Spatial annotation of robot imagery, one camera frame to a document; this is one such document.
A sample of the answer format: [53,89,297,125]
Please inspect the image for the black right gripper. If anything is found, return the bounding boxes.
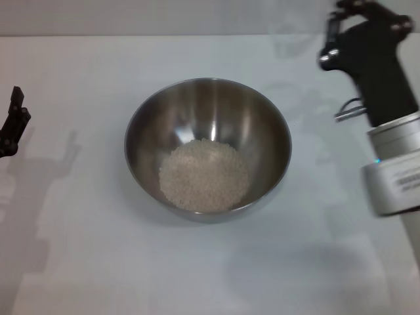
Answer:
[316,0,419,128]

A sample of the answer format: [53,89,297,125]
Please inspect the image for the stainless steel mixing bowl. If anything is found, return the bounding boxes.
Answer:
[123,77,293,224]

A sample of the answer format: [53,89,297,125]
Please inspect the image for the white rice grains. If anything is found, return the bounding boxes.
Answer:
[158,138,249,211]

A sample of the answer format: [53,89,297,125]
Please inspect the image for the thin right gripper cable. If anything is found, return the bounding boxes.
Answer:
[333,96,369,123]

